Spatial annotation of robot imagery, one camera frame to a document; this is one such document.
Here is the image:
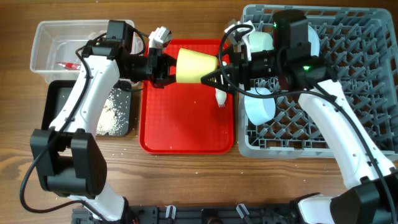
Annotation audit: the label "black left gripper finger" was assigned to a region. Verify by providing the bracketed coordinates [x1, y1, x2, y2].
[160, 54, 177, 69]
[158, 75, 176, 88]

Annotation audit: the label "rice and food scraps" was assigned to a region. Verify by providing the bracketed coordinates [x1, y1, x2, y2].
[96, 88, 131, 136]

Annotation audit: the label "red snack wrapper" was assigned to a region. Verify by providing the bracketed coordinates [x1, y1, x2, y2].
[57, 62, 81, 70]

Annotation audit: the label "white plastic fork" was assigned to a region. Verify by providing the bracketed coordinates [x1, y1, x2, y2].
[215, 88, 227, 108]

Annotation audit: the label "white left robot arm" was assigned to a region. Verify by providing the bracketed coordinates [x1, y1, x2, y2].
[29, 20, 177, 223]

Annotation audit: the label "yellow cup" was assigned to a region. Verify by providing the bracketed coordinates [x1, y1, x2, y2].
[175, 48, 218, 83]

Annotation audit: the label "clear plastic waste bin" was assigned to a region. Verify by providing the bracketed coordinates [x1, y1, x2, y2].
[29, 19, 144, 86]

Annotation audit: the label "light blue plate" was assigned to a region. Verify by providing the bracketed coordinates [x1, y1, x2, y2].
[308, 26, 320, 57]

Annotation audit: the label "green bowl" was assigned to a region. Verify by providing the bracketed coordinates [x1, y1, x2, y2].
[249, 31, 274, 53]

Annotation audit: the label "light blue bowl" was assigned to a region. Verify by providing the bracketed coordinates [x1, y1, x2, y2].
[244, 96, 276, 126]

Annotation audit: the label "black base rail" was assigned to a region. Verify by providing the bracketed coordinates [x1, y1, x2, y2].
[70, 203, 299, 224]

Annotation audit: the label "grey dishwasher rack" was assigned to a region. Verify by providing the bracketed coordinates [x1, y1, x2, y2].
[238, 6, 397, 161]

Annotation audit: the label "black plastic tray bin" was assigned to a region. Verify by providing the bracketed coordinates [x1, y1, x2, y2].
[41, 80, 132, 136]

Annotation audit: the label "red serving tray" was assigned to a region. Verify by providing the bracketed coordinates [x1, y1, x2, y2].
[138, 39, 234, 155]

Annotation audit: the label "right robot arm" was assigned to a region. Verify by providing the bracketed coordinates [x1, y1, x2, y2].
[174, 9, 397, 223]

